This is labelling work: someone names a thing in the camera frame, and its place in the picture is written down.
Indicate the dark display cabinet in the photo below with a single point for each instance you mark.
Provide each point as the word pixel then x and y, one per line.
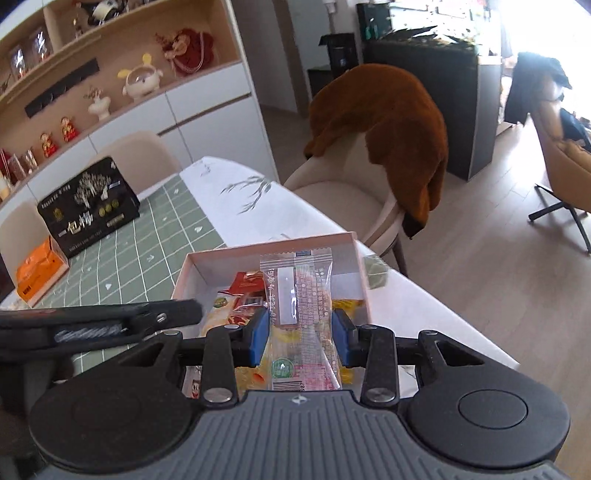
pixel 374 21

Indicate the brown coat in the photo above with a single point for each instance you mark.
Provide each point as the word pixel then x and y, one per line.
pixel 392 120

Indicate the orange box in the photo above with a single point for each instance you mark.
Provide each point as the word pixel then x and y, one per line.
pixel 41 272

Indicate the white leaf-print tablecloth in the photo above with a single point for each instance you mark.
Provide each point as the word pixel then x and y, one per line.
pixel 300 207

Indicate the red figurine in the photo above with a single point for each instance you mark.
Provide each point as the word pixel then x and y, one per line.
pixel 69 131
pixel 48 146

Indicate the black white ornament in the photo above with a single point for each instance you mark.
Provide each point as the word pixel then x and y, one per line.
pixel 104 11

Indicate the pink box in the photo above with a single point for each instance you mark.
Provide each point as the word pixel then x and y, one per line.
pixel 207 265

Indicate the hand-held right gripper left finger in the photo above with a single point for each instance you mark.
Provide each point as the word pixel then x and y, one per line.
pixel 258 337

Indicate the clear white-label snack packet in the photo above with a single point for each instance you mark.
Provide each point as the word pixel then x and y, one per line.
pixel 300 295

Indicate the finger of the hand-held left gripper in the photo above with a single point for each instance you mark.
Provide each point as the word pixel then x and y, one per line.
pixel 138 311

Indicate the jar with red content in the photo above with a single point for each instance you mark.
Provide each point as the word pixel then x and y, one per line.
pixel 16 168

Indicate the yellow cracker packet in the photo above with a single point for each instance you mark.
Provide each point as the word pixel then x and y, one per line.
pixel 251 376

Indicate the small white vase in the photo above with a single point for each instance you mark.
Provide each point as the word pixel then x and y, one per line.
pixel 98 108

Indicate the green checkered tablecloth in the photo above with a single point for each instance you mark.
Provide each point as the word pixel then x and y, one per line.
pixel 138 258

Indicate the black wall socket strip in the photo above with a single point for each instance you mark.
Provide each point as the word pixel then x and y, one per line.
pixel 60 87

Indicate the yellow snack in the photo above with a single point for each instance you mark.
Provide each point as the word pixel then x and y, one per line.
pixel 353 307

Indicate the tan armchair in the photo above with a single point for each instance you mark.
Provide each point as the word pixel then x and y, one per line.
pixel 568 161

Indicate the yellow orange snack packet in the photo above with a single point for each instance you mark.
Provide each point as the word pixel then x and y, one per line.
pixel 221 318

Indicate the black cabinet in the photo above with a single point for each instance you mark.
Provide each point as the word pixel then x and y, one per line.
pixel 425 101

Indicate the white bunny jar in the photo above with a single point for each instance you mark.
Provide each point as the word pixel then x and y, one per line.
pixel 138 85

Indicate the small black box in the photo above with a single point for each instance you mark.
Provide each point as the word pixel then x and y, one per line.
pixel 318 81

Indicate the black gift box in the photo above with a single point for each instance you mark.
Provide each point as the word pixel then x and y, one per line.
pixel 87 207

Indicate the glass jar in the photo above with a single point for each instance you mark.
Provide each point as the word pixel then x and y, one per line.
pixel 18 62
pixel 40 46

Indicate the red flower ornament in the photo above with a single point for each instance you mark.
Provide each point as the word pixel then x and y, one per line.
pixel 191 50

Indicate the black appliance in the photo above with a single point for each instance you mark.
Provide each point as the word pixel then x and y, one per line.
pixel 341 53

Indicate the white red cartoon packet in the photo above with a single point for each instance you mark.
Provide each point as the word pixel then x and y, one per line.
pixel 194 385

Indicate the red snack packet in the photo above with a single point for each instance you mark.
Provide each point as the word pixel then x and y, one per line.
pixel 244 284

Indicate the dark jacket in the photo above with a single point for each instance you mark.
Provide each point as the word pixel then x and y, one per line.
pixel 531 87

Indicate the white shelf cabinet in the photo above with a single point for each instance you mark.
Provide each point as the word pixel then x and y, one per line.
pixel 207 120

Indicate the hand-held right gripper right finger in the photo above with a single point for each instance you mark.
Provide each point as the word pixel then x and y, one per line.
pixel 341 337

